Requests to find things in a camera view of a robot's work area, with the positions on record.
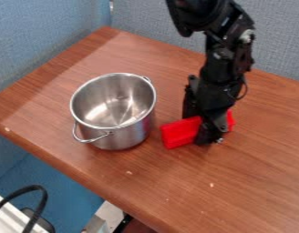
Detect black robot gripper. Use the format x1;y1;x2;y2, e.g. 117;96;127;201
183;75;249;146

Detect red plastic block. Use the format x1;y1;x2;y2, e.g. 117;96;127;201
159;108;238;150

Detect stainless steel pot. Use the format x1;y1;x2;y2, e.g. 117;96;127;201
70;73;157;150

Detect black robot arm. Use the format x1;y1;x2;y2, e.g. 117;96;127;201
166;0;256;146

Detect white box with black base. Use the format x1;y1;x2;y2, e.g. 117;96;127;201
0;190;56;233

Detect grey table leg bracket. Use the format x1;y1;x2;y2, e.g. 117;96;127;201
82;201;126;233

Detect black cable loop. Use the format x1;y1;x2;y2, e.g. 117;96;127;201
0;185;50;233

